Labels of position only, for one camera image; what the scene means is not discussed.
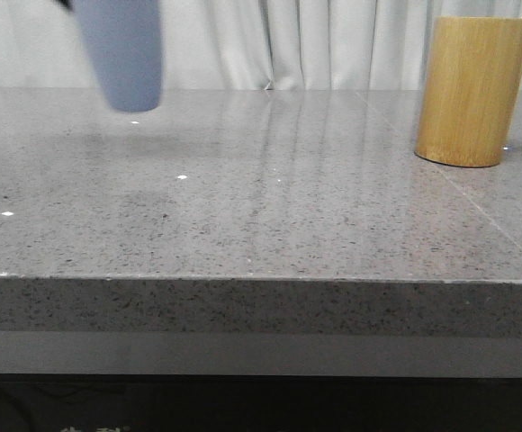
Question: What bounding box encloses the bamboo cylindrical holder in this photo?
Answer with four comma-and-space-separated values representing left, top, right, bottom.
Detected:
415, 16, 522, 168

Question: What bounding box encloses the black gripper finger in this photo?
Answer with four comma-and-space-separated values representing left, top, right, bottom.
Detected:
56, 0, 73, 11

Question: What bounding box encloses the white curtain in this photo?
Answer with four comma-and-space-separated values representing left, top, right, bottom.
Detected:
0, 1, 522, 90

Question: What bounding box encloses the blue plastic cup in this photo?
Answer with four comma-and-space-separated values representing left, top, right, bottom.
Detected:
71, 0, 163, 113

